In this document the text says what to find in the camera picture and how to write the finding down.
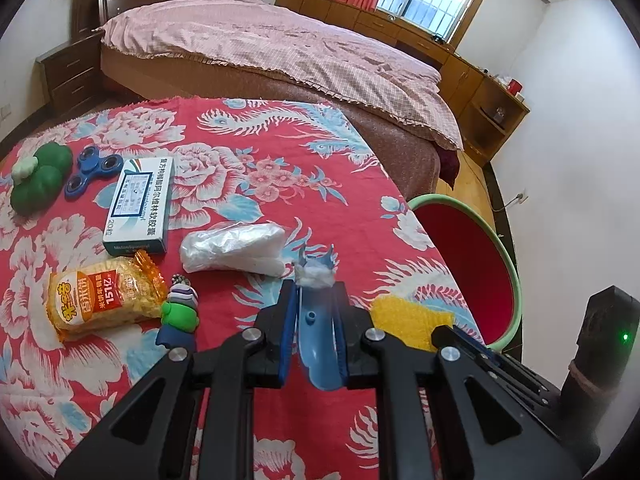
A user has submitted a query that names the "long wooden wall cabinet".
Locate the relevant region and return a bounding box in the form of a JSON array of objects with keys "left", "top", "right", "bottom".
[{"left": 275, "top": 0, "right": 531, "bottom": 169}]

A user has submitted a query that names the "dark wooden nightstand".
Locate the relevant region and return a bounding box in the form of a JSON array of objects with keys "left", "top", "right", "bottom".
[{"left": 37, "top": 32, "right": 107, "bottom": 122}]

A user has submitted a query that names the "blue fidget spinner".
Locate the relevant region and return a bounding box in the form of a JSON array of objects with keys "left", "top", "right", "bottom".
[{"left": 64, "top": 145, "right": 125, "bottom": 200}]

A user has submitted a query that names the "yellow foam mesh pad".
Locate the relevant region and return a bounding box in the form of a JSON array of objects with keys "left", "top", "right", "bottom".
[{"left": 370, "top": 294, "right": 456, "bottom": 354}]

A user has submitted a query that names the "red floral printed tablecloth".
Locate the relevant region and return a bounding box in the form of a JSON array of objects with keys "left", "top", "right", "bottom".
[{"left": 0, "top": 96, "right": 493, "bottom": 480}]

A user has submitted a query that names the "white plastic bag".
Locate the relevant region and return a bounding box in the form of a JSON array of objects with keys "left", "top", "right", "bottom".
[{"left": 179, "top": 221, "right": 287, "bottom": 277}]

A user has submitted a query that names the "green plush toy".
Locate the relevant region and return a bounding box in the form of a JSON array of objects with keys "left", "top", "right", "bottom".
[{"left": 10, "top": 142, "right": 74, "bottom": 219}]

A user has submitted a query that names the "green and purple toy figure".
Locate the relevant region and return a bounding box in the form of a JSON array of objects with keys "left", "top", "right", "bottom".
[{"left": 156, "top": 274, "right": 201, "bottom": 349}]

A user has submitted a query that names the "red bin with green rim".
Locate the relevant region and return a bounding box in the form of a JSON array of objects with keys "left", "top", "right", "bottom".
[{"left": 406, "top": 194, "right": 524, "bottom": 357}]

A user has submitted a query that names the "brown bed sheet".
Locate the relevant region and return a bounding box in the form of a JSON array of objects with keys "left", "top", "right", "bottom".
[{"left": 100, "top": 45, "right": 461, "bottom": 197}]

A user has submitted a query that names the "blue plastic piece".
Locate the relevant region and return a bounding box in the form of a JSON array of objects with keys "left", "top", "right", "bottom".
[{"left": 294, "top": 244, "right": 352, "bottom": 392}]

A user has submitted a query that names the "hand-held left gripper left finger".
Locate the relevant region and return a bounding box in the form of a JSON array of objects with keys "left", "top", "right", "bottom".
[{"left": 55, "top": 280, "right": 301, "bottom": 480}]

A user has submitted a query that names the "orange snack packet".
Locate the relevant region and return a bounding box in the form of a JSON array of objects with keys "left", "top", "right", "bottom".
[{"left": 47, "top": 252, "right": 169, "bottom": 344}]

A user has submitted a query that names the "bed with pink cover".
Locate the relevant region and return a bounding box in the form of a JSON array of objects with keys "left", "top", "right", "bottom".
[{"left": 97, "top": 0, "right": 465, "bottom": 152}]

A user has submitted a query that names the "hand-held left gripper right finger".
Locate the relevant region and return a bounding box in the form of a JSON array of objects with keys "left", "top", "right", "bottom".
[{"left": 330, "top": 282, "right": 583, "bottom": 480}]

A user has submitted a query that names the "white and blue medicine box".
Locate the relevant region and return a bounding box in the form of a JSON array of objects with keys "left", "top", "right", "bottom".
[{"left": 102, "top": 156, "right": 176, "bottom": 256}]

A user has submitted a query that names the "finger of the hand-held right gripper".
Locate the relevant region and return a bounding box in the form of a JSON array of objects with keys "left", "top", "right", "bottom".
[{"left": 434, "top": 324, "right": 557, "bottom": 412}]

